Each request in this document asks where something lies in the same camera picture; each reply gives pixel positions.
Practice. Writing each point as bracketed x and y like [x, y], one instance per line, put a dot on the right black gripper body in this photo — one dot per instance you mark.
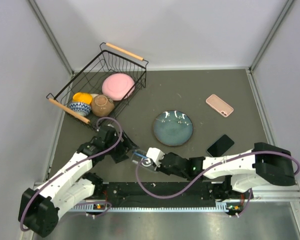
[168, 171]

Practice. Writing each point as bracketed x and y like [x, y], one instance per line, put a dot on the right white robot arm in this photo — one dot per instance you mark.
[265, 164]

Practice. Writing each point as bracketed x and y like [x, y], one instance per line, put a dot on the blue patterned bowl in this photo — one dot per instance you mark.
[80, 108]

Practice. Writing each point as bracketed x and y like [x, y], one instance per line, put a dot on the brown ceramic bowl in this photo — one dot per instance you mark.
[102, 105]

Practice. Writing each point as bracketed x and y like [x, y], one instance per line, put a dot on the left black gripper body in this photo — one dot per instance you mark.
[117, 152]

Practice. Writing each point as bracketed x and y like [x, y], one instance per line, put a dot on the yellow bowl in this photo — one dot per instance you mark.
[82, 97]

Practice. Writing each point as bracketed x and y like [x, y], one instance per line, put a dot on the pink plate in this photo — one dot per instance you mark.
[118, 86]

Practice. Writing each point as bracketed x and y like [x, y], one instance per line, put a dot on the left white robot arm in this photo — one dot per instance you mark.
[42, 208]

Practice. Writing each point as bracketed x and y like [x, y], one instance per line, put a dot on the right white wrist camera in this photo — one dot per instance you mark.
[156, 155]

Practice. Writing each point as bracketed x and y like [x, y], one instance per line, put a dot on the blue ceramic plate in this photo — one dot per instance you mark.
[173, 128]

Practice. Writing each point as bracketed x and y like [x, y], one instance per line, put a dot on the blue phone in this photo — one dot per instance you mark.
[138, 154]

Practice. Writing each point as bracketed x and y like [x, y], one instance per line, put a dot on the black phone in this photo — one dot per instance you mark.
[220, 147]

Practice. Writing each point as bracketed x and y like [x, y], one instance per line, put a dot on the pink phone case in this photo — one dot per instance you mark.
[220, 106]

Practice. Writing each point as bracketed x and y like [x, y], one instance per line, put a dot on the black wire basket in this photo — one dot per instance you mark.
[111, 60]

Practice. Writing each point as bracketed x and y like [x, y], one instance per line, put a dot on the clear phone case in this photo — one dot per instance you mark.
[143, 163]

